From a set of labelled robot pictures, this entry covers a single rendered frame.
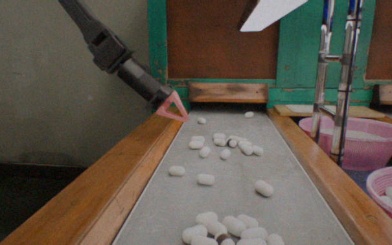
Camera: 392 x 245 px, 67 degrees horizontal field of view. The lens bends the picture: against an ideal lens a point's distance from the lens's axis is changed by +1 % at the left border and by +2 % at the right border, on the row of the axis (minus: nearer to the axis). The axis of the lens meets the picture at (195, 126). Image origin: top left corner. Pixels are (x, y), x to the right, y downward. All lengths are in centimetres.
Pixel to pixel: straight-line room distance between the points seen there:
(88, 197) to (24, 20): 211
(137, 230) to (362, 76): 103
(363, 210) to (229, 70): 82
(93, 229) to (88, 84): 191
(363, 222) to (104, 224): 33
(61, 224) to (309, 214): 34
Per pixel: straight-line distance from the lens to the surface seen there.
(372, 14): 127
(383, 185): 63
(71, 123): 239
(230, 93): 112
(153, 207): 48
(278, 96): 119
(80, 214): 44
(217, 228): 40
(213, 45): 118
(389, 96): 126
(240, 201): 50
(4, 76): 265
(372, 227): 44
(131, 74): 73
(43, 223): 43
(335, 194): 51
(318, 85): 79
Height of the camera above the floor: 97
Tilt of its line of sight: 14 degrees down
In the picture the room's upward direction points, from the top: straight up
